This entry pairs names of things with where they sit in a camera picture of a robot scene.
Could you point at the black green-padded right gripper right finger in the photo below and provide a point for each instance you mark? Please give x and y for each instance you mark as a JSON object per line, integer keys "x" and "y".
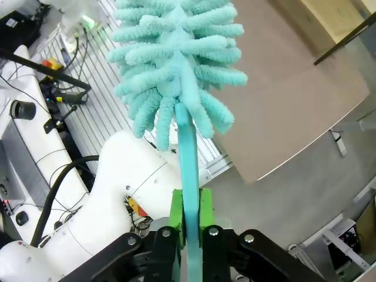
{"x": 206, "y": 208}

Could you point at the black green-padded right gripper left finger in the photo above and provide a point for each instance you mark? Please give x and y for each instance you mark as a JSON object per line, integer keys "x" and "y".
{"x": 175, "y": 210}

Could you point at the teal microfibre duster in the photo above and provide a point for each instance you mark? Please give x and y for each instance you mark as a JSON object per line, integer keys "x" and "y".
{"x": 188, "y": 164}

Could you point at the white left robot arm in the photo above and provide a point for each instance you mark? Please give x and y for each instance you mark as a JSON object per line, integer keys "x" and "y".
{"x": 70, "y": 23}

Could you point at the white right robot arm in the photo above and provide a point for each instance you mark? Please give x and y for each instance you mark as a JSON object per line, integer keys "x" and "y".
{"x": 117, "y": 182}

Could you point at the aluminium slotted mounting plate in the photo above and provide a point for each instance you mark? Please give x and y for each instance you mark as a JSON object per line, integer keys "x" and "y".
{"x": 97, "y": 117}

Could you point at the black clamp lever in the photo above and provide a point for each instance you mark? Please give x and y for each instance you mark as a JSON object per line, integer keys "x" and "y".
{"x": 60, "y": 119}

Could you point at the white power strip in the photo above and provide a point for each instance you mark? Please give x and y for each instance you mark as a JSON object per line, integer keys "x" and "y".
{"x": 339, "y": 144}

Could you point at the black computer mouse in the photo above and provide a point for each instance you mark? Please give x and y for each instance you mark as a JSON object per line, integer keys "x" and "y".
{"x": 22, "y": 218}

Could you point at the white equipment cabinet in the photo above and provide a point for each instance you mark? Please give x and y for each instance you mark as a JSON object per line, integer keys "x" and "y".
{"x": 29, "y": 144}

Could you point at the black cylindrical lens cap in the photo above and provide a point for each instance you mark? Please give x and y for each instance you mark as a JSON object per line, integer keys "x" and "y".
{"x": 23, "y": 109}

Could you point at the yellow red emergency stop button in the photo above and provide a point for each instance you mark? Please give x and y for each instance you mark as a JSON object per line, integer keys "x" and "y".
{"x": 53, "y": 63}

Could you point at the black metal stand bar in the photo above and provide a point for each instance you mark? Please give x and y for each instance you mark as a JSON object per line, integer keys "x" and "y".
{"x": 44, "y": 69}

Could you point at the black-framed wooden shelf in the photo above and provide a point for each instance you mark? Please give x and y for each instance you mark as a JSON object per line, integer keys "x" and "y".
{"x": 343, "y": 44}

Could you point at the black electronics box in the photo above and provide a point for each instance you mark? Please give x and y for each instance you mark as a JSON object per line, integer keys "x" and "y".
{"x": 17, "y": 29}

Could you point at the white metal table frame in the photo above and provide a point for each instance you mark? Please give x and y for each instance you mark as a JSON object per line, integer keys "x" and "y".
{"x": 343, "y": 246}

